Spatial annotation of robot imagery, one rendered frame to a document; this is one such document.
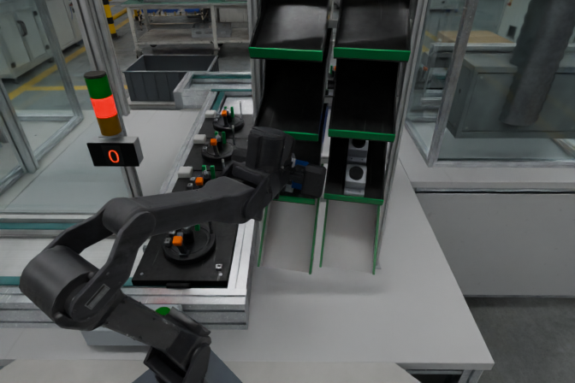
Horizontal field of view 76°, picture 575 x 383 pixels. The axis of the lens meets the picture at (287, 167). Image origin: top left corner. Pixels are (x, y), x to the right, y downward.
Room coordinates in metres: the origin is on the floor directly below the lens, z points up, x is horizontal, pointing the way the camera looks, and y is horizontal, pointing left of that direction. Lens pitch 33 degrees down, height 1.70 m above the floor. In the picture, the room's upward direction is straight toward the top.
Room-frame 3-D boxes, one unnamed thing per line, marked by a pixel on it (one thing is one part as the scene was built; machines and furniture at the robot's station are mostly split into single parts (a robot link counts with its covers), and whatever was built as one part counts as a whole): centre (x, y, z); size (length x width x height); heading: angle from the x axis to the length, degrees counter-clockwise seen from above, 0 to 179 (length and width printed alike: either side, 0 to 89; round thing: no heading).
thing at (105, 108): (0.85, 0.46, 1.33); 0.05 x 0.05 x 0.05
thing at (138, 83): (2.79, 0.87, 0.73); 0.62 x 0.42 x 0.23; 90
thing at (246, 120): (1.48, 0.26, 1.01); 0.24 x 0.24 x 0.13; 0
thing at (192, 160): (1.24, 0.26, 1.01); 0.24 x 0.24 x 0.13; 0
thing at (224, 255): (0.74, 0.27, 0.96); 0.24 x 0.24 x 0.02; 0
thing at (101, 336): (0.52, 0.35, 0.93); 0.21 x 0.07 x 0.06; 90
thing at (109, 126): (0.85, 0.46, 1.28); 0.05 x 0.05 x 0.05
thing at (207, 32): (6.06, 1.19, 0.36); 0.60 x 0.40 x 0.15; 94
